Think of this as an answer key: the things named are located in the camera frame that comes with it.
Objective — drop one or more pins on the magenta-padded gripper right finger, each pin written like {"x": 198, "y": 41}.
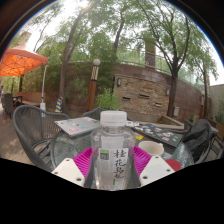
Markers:
{"x": 145, "y": 161}

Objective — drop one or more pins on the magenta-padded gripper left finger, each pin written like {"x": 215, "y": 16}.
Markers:
{"x": 81, "y": 163}

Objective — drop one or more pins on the clear plastic drink bottle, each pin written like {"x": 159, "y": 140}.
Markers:
{"x": 112, "y": 156}

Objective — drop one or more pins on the white ceramic mug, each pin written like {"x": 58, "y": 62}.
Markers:
{"x": 151, "y": 148}

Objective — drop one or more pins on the yellow card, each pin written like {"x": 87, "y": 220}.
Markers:
{"x": 139, "y": 136}

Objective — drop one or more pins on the flat round red coaster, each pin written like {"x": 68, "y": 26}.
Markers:
{"x": 173, "y": 164}

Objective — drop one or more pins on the black laptop with stickers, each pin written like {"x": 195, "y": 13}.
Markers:
{"x": 160, "y": 135}

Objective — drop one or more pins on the silver laptop with stickers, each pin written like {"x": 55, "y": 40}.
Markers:
{"x": 76, "y": 126}

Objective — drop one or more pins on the white printed booklet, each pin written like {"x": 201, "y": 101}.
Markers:
{"x": 132, "y": 124}

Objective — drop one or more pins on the grey woven armchair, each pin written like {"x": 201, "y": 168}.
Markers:
{"x": 217, "y": 146}
{"x": 23, "y": 123}
{"x": 93, "y": 113}

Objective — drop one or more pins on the black backpack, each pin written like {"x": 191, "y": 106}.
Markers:
{"x": 198, "y": 138}

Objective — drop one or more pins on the blue yellow striped cone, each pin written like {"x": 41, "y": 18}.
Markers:
{"x": 59, "y": 105}

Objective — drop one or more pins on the green potted plant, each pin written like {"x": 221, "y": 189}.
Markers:
{"x": 108, "y": 100}

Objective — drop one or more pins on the tree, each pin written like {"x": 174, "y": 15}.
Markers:
{"x": 172, "y": 86}
{"x": 65, "y": 73}
{"x": 205, "y": 86}
{"x": 118, "y": 36}

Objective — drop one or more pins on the wooden bench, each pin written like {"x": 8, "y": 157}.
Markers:
{"x": 31, "y": 98}

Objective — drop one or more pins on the black metal chair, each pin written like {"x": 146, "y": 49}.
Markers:
{"x": 10, "y": 103}

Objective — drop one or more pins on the orange patio umbrella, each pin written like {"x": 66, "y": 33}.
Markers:
{"x": 20, "y": 60}

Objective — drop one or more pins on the grey wall box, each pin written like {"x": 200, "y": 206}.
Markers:
{"x": 176, "y": 111}

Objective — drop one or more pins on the black wall lantern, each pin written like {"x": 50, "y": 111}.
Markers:
{"x": 167, "y": 92}
{"x": 119, "y": 82}

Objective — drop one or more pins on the wooden globe lamp post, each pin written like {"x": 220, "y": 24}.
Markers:
{"x": 92, "y": 90}
{"x": 202, "y": 105}

